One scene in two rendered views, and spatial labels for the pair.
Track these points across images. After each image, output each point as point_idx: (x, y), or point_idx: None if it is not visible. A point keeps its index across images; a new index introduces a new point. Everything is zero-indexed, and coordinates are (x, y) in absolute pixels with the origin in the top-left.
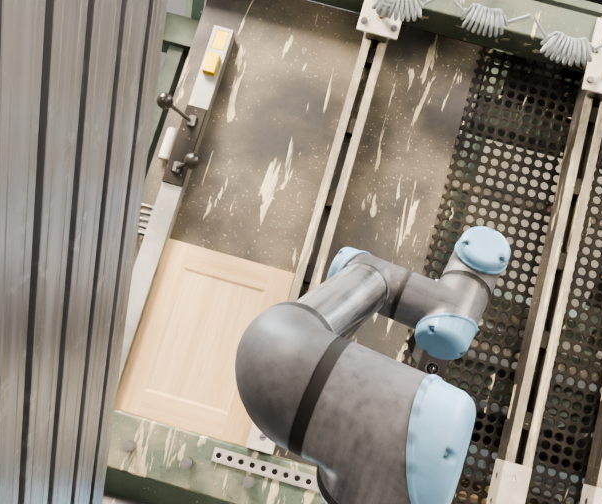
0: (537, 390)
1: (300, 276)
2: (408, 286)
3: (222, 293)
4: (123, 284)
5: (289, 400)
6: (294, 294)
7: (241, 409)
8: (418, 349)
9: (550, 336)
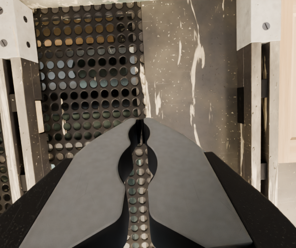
0: (14, 134)
1: (272, 166)
2: None
3: None
4: None
5: None
6: (273, 147)
7: (281, 22)
8: (202, 190)
9: (18, 188)
